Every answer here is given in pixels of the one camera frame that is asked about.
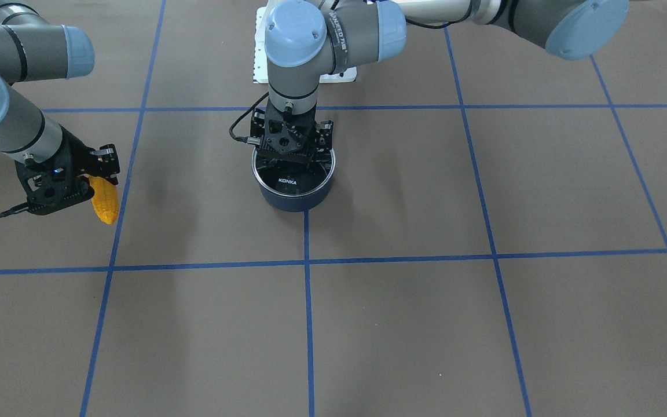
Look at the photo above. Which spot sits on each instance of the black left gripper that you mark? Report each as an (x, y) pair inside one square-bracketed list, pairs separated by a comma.
[(325, 134)]

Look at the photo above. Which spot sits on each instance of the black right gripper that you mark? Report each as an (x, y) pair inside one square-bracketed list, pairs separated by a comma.
[(74, 152)]

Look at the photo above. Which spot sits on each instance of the yellow corn cob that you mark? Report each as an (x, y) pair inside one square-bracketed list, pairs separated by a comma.
[(105, 199)]

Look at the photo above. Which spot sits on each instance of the glass pot lid blue knob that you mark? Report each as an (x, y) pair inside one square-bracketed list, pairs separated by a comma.
[(284, 178)]

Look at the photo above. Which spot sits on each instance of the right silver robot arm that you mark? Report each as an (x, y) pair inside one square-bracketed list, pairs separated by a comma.
[(33, 49)]

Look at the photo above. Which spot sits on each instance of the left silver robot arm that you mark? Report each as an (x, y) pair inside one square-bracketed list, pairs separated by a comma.
[(305, 40)]

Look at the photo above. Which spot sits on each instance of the dark blue saucepan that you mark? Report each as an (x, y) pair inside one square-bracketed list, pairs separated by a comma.
[(294, 204)]

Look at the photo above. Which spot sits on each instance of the brown paper table cover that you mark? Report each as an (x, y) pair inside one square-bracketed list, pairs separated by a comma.
[(494, 242)]

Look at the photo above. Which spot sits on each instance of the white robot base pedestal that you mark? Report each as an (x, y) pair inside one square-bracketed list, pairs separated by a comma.
[(260, 67)]

